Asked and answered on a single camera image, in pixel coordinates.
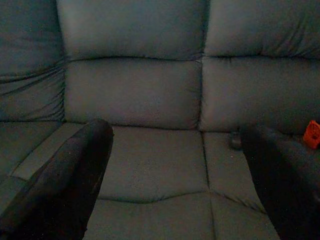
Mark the grey leather sofa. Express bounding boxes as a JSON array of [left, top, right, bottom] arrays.
[[0, 0, 320, 240]]

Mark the small black object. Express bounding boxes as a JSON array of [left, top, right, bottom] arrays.
[[229, 131, 242, 150]]

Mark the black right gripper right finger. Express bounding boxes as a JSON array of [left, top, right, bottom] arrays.
[[239, 124, 320, 240]]

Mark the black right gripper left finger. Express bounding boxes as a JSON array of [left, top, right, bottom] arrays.
[[0, 118, 114, 240]]

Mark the orange red plastic toy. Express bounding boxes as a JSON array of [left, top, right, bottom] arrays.
[[303, 120, 320, 151]]

